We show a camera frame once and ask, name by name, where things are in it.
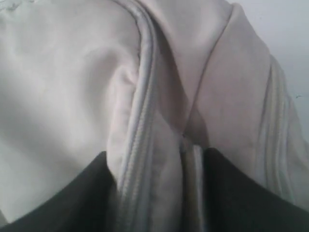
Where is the beige duffel bag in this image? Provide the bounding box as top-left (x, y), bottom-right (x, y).
top-left (0, 0), bottom-right (309, 232)

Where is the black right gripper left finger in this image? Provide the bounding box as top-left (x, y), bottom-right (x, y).
top-left (1, 152), bottom-right (115, 232)

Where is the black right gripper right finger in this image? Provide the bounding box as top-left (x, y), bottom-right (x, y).
top-left (204, 148), bottom-right (309, 232)

